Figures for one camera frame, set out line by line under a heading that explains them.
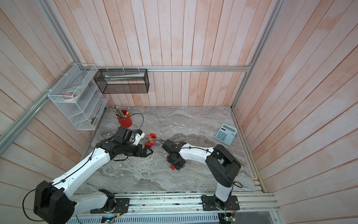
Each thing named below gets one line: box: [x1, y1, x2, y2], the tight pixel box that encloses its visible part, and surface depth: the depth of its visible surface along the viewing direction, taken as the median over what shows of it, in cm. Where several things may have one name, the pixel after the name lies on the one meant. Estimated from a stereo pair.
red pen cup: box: [117, 109, 133, 129], surface depth 103 cm
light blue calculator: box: [214, 123, 238, 146], surface depth 103 cm
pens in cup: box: [110, 105, 131, 119], surface depth 100 cm
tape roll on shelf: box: [61, 89, 80, 102], surface depth 74 cm
